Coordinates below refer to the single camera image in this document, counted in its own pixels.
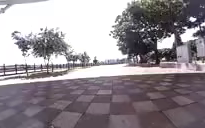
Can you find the grey cabinet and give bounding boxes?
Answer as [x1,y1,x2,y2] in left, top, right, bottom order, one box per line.
[175,43,192,64]

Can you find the large dark tree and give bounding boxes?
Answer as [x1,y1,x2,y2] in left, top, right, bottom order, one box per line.
[109,0,205,65]

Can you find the grass strip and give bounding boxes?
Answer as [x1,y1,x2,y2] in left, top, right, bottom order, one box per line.
[0,68,73,82]

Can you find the dark wooden fence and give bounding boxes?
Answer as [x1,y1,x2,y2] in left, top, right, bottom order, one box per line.
[0,62,93,78]

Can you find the distant buildings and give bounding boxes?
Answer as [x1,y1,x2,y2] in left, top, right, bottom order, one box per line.
[99,58,128,65]

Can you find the building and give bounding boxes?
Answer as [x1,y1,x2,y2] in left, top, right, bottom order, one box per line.
[193,32,205,64]

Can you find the checkered stone tile pavement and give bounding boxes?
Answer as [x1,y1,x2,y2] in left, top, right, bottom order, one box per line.
[0,63,205,128]

